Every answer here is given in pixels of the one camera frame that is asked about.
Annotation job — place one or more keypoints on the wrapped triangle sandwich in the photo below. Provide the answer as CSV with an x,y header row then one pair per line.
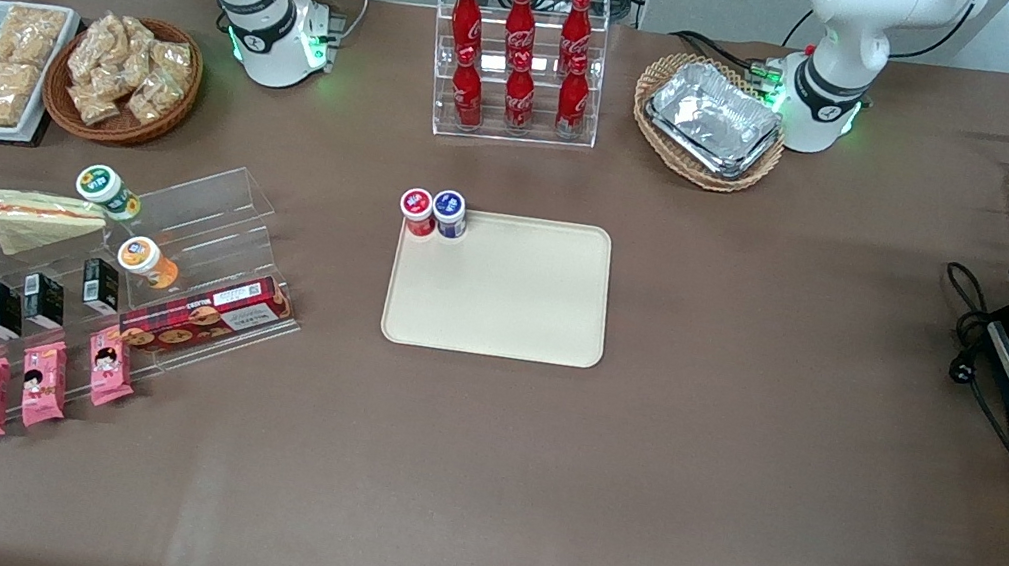
x,y
38,224

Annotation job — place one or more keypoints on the beige plastic tray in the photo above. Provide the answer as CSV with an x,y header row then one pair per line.
x,y
513,295

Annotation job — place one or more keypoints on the small black carton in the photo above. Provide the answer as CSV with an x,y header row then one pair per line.
x,y
43,301
100,285
4,310

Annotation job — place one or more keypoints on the green lid cup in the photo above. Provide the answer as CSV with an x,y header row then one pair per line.
x,y
102,187

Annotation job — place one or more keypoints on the clear bag of snacks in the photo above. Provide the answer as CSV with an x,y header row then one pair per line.
x,y
135,47
173,61
94,107
154,101
93,51

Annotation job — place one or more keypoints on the brown wicker basket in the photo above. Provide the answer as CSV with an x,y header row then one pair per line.
x,y
123,134

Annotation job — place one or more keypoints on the orange lid cup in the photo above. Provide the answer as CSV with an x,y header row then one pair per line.
x,y
142,256

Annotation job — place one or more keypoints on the red cookie box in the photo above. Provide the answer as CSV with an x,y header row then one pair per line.
x,y
205,317

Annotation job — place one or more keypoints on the clear acrylic stepped shelf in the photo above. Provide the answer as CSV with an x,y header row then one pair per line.
x,y
211,216

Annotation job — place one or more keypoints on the red lid cup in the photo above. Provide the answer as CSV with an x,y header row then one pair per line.
x,y
417,208

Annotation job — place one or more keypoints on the blue lid cup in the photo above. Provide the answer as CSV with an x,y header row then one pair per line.
x,y
449,210

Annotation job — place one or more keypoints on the red cola bottle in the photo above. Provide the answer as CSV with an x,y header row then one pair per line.
x,y
573,102
465,19
519,22
519,101
467,95
576,29

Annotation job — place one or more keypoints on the clear acrylic bottle rack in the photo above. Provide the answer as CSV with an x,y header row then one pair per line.
x,y
507,137

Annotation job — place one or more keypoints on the light wicker basket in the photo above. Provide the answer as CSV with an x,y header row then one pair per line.
x,y
703,179

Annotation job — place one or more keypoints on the stacked foil trays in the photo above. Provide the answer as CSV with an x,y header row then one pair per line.
x,y
713,119

